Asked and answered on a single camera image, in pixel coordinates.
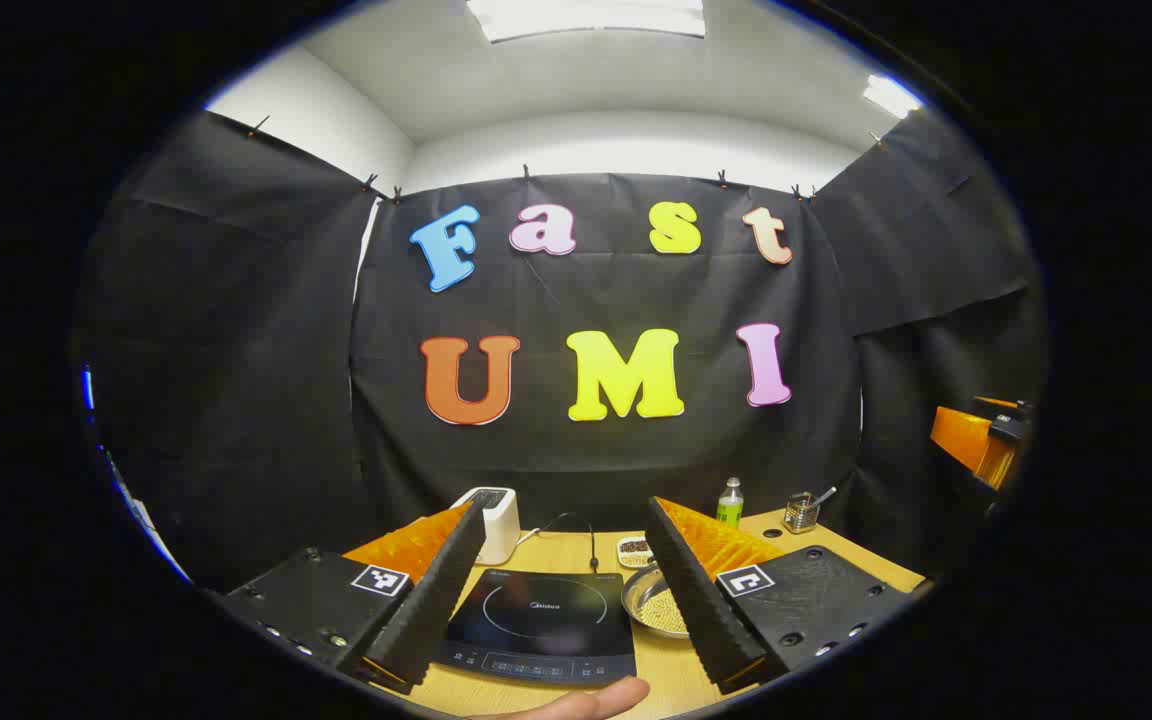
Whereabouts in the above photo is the stainless steel pot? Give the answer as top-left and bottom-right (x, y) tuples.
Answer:
(621, 563), (697, 641)

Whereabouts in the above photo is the black induction cooktop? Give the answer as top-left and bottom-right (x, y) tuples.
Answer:
(433, 568), (639, 689)

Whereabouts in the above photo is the small ceiling light panel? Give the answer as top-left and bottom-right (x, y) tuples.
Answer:
(861, 73), (925, 121)

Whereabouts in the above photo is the white toaster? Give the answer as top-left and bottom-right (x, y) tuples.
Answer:
(450, 486), (521, 567)

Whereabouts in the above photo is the black power cable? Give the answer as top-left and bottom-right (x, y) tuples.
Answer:
(536, 512), (602, 574)

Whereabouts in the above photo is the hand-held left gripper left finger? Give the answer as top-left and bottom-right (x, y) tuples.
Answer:
(221, 498), (489, 696)

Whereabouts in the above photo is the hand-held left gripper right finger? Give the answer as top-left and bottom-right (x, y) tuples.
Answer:
(644, 495), (922, 696)

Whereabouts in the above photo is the pile of soybeans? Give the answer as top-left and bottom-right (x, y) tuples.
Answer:
(639, 588), (692, 637)

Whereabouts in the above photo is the large ceiling light panel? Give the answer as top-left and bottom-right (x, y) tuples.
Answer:
(466, 0), (707, 44)

